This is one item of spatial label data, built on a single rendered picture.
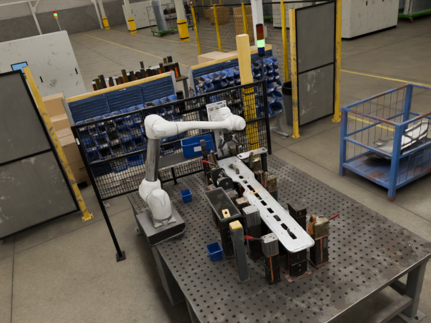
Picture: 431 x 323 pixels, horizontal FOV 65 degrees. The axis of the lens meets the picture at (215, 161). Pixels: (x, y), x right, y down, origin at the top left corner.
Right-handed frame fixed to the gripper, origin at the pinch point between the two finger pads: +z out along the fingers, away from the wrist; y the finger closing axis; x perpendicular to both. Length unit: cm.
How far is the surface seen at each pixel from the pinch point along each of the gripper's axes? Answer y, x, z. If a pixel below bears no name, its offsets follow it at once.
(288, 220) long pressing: 5, -91, 15
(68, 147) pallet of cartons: -164, 244, 46
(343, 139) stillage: 169, 66, 61
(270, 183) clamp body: 15.8, -43.5, 14.2
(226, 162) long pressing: -1.2, 11.2, 14.9
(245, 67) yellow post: 47, 58, -55
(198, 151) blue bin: -20.4, 35.4, 7.9
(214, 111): 7, 54, -20
